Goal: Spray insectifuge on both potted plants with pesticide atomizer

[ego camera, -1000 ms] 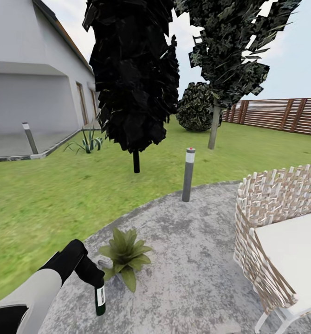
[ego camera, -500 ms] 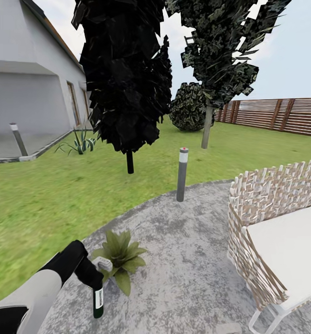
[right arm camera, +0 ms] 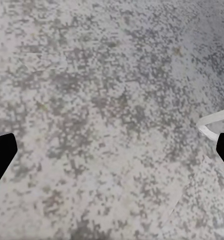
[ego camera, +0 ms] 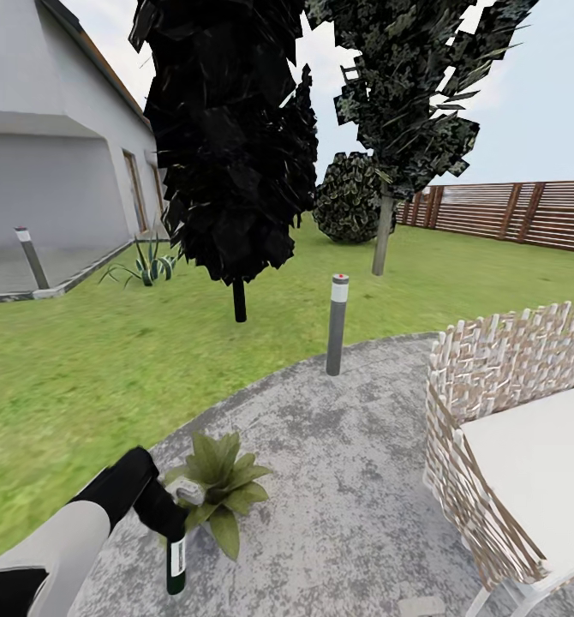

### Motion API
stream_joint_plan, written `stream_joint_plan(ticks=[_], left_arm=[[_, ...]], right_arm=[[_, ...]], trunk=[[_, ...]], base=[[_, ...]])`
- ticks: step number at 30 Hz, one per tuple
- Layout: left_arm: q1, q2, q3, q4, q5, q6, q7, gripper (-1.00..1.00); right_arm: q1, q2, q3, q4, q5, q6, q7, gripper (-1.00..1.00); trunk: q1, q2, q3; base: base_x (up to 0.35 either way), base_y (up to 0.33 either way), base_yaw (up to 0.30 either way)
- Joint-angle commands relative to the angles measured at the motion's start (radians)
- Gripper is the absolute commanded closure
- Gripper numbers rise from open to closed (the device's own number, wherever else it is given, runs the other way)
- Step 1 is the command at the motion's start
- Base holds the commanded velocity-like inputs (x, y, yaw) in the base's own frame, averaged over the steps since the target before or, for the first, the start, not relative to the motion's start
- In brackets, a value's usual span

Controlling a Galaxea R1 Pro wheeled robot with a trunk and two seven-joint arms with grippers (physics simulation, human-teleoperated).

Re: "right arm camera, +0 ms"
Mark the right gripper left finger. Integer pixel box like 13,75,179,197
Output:
0,133,18,180

